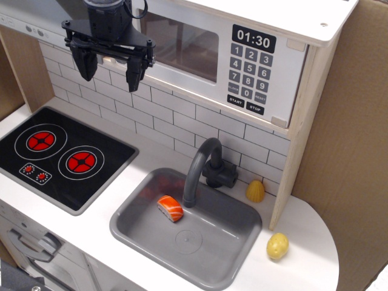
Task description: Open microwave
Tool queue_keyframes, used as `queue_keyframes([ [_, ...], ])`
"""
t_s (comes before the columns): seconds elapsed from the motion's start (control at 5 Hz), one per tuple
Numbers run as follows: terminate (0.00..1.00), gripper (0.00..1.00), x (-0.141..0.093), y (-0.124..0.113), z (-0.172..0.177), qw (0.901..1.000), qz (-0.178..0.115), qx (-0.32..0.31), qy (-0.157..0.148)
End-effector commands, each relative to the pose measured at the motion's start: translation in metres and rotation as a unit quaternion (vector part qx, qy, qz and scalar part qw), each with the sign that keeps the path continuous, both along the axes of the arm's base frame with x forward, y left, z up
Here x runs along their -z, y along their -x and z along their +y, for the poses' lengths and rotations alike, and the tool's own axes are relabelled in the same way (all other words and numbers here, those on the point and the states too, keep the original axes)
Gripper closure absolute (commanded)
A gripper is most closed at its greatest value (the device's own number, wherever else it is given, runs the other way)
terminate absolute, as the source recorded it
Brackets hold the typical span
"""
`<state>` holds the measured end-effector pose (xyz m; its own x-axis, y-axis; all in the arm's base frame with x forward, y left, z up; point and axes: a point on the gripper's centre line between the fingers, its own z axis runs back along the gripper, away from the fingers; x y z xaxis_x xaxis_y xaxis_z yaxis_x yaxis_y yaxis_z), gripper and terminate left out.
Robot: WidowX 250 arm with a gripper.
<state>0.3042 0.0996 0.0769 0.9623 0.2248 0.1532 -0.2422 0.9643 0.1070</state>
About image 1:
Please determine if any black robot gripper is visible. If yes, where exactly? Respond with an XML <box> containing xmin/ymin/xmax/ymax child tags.
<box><xmin>62</xmin><ymin>1</ymin><xmax>155</xmax><ymax>92</ymax></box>

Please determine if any white toy microwave door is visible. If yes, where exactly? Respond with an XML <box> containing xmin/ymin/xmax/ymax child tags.
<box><xmin>133</xmin><ymin>1</ymin><xmax>307</xmax><ymax>128</ymax></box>

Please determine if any wooden microwave cabinet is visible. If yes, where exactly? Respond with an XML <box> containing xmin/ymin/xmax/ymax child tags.
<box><xmin>172</xmin><ymin>1</ymin><xmax>357</xmax><ymax>230</ymax></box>

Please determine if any grey range hood panel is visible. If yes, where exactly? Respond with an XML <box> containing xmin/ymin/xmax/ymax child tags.
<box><xmin>1</xmin><ymin>1</ymin><xmax>70</xmax><ymax>48</ymax></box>

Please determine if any black toy induction stove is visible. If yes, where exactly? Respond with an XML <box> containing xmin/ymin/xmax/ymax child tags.
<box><xmin>1</xmin><ymin>107</ymin><xmax>139</xmax><ymax>216</ymax></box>

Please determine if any dark grey toy faucet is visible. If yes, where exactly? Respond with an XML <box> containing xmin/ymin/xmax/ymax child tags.
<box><xmin>182</xmin><ymin>138</ymin><xmax>238</xmax><ymax>208</ymax></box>

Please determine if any salmon sushi toy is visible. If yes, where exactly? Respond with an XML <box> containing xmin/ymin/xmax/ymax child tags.
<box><xmin>157</xmin><ymin>195</ymin><xmax>184</xmax><ymax>222</ymax></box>

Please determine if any yellow toy corn piece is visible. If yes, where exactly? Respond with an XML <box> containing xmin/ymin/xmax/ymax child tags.
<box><xmin>246</xmin><ymin>180</ymin><xmax>265</xmax><ymax>203</ymax></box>

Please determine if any grey toy sink basin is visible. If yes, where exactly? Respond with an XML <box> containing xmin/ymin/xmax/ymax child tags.
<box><xmin>110</xmin><ymin>168</ymin><xmax>262</xmax><ymax>290</ymax></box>

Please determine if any yellow toy potato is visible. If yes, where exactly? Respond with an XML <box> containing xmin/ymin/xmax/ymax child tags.
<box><xmin>266</xmin><ymin>233</ymin><xmax>289</xmax><ymax>260</ymax></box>

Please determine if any brown cardboard panel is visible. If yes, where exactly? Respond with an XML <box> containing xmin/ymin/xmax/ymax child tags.
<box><xmin>293</xmin><ymin>1</ymin><xmax>387</xmax><ymax>290</ymax></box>

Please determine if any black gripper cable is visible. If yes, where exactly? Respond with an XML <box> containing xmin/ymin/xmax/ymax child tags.
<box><xmin>123</xmin><ymin>0</ymin><xmax>149</xmax><ymax>20</ymax></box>

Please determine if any grey toy oven handle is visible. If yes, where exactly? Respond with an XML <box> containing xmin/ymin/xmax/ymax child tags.
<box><xmin>7</xmin><ymin>229</ymin><xmax>62</xmax><ymax>263</ymax></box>

